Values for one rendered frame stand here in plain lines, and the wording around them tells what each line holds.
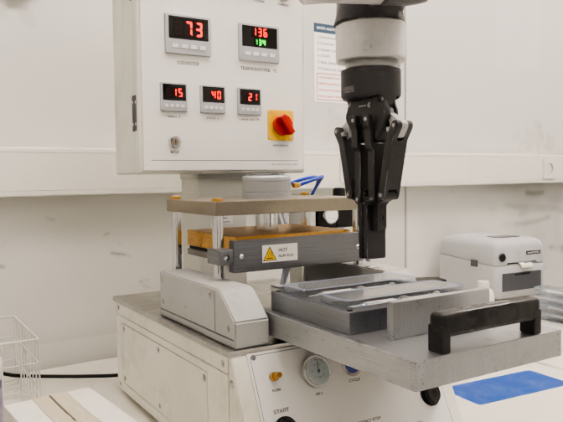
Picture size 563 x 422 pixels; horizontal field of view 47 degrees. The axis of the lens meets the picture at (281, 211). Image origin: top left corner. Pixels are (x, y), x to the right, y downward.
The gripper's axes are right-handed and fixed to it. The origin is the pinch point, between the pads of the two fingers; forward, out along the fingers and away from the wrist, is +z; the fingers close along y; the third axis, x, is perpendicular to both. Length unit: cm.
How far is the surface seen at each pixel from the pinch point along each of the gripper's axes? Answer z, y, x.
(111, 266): 12, -78, -11
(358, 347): 10.9, 11.1, -11.0
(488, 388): 32, -17, 40
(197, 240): 2.9, -30.3, -10.8
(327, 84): -32, -81, 50
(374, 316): 8.8, 8.3, -6.4
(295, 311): 9.5, -2.4, -10.2
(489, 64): -43, -84, 118
